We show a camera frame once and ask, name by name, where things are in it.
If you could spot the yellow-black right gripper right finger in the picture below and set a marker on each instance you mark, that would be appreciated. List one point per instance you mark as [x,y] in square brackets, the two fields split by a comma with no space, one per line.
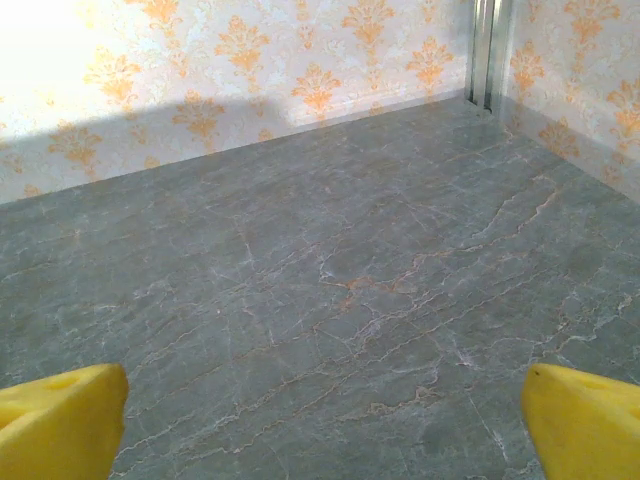
[585,430]

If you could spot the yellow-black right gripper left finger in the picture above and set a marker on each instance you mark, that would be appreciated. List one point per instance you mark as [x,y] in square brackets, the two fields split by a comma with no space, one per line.
[55,425]

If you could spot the aluminium frame post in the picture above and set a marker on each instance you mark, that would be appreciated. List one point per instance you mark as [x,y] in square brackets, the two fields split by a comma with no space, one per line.
[487,50]

